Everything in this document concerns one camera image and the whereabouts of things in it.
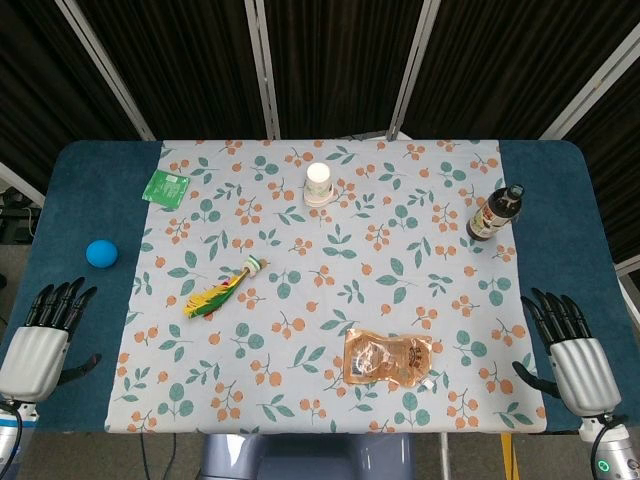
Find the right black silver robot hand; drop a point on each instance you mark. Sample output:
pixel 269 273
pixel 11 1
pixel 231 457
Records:
pixel 585 375

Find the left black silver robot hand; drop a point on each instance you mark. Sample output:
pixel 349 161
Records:
pixel 35 360

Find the colourful feather shuttlecock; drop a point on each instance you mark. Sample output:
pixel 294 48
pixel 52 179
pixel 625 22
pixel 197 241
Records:
pixel 215 295

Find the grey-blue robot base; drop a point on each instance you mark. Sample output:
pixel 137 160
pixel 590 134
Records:
pixel 305 457

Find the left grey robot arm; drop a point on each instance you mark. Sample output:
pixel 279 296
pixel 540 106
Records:
pixel 7 442

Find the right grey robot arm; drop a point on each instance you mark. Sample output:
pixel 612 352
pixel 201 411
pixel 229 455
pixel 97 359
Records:
pixel 617 450

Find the blue ball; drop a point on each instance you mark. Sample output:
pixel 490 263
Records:
pixel 102 254

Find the blue felt table cover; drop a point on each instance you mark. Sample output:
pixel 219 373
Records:
pixel 90 210

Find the white metal table leg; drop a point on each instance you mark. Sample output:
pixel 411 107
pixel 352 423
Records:
pixel 445 457

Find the dark brown drink bottle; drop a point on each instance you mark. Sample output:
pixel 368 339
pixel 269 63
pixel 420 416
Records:
pixel 490 217

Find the brown spout pouch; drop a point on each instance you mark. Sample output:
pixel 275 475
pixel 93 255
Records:
pixel 385 357

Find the green sachet packet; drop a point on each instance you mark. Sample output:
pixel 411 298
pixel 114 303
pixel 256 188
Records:
pixel 166 188

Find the floral patterned tablecloth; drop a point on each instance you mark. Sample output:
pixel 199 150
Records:
pixel 325 300

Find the white paper cup stack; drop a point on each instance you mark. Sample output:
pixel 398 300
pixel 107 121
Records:
pixel 318 187

